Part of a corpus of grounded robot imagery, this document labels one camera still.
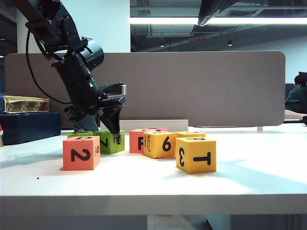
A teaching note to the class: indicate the red and white item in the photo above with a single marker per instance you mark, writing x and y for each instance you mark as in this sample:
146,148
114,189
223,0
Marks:
1,136

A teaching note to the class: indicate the green block number 7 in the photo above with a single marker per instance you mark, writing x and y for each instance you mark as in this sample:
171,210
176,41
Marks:
110,148

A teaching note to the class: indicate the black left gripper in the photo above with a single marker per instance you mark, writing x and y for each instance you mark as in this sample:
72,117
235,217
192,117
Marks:
96,105

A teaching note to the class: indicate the gold cream box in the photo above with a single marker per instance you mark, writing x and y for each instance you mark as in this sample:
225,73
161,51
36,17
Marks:
26,105

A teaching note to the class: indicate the yellow block number 3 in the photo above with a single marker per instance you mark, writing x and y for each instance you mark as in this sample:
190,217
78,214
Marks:
199,167

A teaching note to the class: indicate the brown-grey desk divider panel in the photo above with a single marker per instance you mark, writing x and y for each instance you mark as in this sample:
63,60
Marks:
192,91

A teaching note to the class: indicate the plain green foam block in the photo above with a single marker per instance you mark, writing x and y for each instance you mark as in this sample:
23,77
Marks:
81,135

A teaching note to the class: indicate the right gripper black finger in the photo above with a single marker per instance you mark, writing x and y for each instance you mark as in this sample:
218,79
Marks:
207,8
220,8

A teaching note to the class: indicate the small black desk item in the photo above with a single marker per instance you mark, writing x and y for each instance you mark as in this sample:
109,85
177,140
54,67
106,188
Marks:
305,121

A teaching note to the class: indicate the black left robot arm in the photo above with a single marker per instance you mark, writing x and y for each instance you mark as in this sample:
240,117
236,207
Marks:
72,67

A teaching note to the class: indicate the red ceiling sign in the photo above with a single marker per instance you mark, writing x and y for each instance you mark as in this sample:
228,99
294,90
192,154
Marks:
197,39

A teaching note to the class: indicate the orange block letter F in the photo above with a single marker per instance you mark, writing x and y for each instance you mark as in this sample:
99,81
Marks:
134,143

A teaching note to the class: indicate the dark blue case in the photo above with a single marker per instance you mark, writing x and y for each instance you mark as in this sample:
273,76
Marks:
28,129

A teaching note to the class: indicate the orange block number 2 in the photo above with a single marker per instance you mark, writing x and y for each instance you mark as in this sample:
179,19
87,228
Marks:
81,165

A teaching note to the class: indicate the grey vent grille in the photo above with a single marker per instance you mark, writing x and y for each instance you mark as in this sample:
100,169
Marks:
293,222

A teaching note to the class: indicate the yellow foam number block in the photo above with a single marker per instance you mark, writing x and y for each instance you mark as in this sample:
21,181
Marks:
189,134

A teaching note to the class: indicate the white divider foot bracket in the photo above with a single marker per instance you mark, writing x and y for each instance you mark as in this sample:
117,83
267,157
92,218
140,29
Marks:
260,129

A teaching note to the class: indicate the pink foam block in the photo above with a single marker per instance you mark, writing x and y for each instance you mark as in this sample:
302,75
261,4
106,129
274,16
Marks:
156,129

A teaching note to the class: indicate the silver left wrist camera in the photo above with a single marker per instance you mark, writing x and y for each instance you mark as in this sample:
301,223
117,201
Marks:
123,89

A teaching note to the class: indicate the yellow block with alligator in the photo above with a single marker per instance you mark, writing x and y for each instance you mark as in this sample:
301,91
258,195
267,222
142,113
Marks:
157,148

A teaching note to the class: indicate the person in dark green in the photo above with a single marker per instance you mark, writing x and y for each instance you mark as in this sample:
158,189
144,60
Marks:
296,98

